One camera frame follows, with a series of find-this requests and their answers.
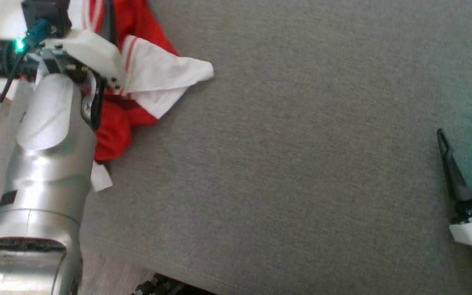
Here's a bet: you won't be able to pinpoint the grey sofa seat cushion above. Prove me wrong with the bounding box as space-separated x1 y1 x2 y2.
78 0 472 295

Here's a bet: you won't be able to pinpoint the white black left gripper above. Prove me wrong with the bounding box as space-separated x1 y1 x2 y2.
35 0 128 132

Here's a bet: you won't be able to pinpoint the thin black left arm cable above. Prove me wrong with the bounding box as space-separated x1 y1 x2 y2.
0 49 27 146

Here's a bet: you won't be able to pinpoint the red and white trousers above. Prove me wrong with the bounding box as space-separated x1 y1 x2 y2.
70 0 215 192

